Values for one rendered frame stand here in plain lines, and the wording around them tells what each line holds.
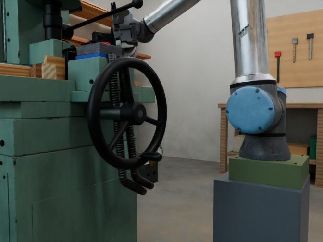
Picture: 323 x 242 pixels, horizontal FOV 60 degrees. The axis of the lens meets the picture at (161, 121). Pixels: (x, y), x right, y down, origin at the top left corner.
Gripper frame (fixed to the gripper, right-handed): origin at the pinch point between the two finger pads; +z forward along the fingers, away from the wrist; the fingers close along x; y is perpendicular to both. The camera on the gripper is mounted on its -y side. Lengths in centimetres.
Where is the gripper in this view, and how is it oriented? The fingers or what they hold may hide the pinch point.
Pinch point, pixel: (114, 24)
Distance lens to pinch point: 97.7
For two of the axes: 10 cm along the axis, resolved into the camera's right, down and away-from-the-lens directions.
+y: 9.9, -1.2, 0.8
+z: 0.8, -0.4, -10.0
